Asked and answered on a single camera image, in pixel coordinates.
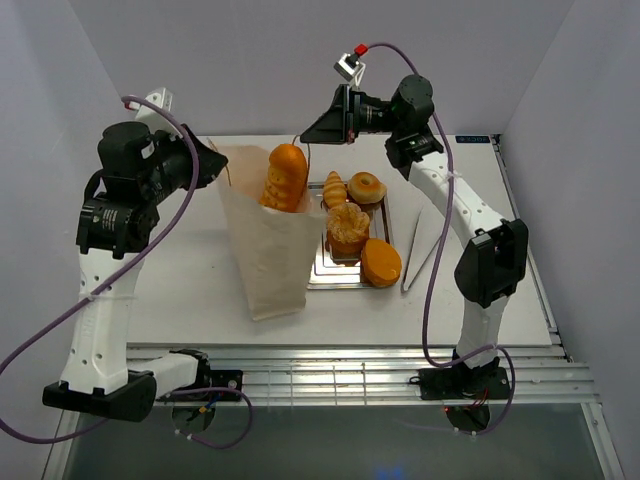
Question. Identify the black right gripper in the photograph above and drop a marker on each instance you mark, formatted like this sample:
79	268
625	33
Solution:
340	124

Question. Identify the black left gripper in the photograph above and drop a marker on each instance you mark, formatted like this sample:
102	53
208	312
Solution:
210	163

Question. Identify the long scored baguette loaf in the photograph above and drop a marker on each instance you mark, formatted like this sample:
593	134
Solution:
286	178

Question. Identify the beige paper bag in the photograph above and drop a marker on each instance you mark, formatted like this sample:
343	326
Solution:
274	249

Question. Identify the metal serving tongs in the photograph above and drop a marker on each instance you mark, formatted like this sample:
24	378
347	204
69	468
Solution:
424	240

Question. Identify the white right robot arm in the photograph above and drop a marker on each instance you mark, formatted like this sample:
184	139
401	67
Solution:
494	255

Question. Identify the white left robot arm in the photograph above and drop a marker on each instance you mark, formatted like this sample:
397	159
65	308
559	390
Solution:
140	169

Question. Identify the small croissant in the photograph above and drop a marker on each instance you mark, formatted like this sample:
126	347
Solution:
334	190

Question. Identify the sugared flower bun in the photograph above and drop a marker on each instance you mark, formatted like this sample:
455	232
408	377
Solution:
347	229

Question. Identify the round smooth bun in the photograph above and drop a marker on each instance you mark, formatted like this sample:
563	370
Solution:
381	263

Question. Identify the silver metal tray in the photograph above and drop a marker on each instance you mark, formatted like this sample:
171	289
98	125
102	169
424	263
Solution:
337	271

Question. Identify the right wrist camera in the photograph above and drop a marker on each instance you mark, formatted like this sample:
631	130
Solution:
350	66

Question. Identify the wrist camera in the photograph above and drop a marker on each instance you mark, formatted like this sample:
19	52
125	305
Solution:
350	66
161	98

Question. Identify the glazed ring donut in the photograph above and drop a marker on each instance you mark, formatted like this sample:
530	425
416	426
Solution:
365	188

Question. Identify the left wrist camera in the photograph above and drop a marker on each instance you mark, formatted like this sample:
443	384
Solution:
161	98

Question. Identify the aluminium table frame rail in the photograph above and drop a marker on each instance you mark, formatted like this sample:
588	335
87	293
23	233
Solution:
341	376

